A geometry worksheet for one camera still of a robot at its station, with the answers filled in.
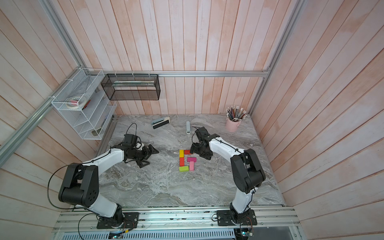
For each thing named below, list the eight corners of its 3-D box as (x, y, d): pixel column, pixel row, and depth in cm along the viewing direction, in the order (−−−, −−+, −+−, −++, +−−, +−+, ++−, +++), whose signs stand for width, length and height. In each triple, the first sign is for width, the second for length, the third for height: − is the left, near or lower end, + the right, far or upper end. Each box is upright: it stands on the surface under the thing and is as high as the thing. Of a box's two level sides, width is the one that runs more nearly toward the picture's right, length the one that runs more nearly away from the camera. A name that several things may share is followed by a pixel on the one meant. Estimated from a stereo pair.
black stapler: (152, 129, 114) (151, 125, 110) (151, 124, 117) (150, 120, 114) (171, 124, 117) (170, 121, 114) (169, 120, 120) (168, 116, 117)
